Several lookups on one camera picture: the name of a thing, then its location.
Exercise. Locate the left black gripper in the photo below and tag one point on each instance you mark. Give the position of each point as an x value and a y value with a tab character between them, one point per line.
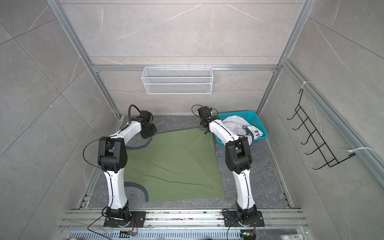
154	130

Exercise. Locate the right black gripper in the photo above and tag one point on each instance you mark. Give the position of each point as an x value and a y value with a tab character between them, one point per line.
201	126

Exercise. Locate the teal plastic basket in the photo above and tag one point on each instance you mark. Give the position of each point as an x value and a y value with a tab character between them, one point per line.
251	117

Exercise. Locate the green tank top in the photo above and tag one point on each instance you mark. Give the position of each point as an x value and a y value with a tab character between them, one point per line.
177	165

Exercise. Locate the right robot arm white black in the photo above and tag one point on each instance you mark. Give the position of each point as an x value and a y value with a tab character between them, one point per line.
238	159

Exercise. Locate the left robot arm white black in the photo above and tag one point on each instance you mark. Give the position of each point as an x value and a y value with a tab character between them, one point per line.
113	158

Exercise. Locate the white navy tank top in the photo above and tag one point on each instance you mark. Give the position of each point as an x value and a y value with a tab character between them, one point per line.
241	127

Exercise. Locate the white bottle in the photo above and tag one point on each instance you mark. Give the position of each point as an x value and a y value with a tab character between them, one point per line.
296	236

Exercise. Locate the white wire mesh shelf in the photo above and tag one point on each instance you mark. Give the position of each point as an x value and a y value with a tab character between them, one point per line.
178	80

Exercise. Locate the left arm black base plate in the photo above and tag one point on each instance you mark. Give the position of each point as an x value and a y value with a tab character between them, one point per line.
121	219

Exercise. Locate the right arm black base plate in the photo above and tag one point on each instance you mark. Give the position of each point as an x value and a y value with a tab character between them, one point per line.
239	219

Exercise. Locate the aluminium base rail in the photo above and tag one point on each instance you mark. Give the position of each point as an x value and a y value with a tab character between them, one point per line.
205	224

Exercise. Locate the black wire hook rack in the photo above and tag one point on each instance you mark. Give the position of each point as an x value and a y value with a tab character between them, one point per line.
314	136

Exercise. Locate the white cable tie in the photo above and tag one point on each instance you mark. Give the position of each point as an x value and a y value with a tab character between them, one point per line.
359	149

